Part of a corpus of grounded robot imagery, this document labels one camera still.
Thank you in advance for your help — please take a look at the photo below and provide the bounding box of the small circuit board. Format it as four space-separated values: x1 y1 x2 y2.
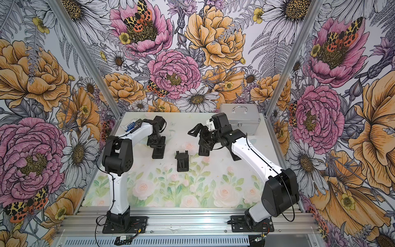
114 235 134 246

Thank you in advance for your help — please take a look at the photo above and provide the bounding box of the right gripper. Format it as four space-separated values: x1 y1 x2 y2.
188 123 222 151

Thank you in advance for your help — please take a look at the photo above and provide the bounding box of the silver metal case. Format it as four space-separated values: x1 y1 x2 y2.
220 104 261 135

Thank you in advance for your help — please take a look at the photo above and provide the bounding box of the aluminium post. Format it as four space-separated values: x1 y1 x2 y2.
48 1 122 120
264 0 325 118

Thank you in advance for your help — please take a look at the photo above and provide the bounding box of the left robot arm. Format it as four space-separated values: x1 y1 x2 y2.
102 116 166 234

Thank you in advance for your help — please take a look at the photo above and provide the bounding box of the phone stand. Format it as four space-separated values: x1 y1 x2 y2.
152 145 166 160
230 151 241 161
175 150 189 172
198 145 210 156

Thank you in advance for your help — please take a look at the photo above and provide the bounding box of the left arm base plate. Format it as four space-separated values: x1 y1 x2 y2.
102 216 149 234

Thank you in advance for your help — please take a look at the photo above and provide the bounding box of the aluminium front rail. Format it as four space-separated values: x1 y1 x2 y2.
56 206 319 237

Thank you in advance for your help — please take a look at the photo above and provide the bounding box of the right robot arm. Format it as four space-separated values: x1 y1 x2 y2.
188 113 299 231

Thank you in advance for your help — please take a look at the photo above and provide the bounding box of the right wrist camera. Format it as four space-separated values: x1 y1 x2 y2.
206 119 216 132

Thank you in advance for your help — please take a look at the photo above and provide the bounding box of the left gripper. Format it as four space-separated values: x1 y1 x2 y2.
146 131 166 149

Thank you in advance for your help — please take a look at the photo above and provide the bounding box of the blue white packet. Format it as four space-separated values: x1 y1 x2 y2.
125 121 139 132

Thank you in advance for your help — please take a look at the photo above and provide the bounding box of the left aluminium post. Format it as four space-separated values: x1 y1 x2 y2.
48 1 122 120

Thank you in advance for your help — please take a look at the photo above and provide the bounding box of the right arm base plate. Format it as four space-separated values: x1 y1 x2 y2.
227 215 275 234

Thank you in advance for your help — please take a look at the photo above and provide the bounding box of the right aluminium post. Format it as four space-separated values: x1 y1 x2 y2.
264 0 325 118

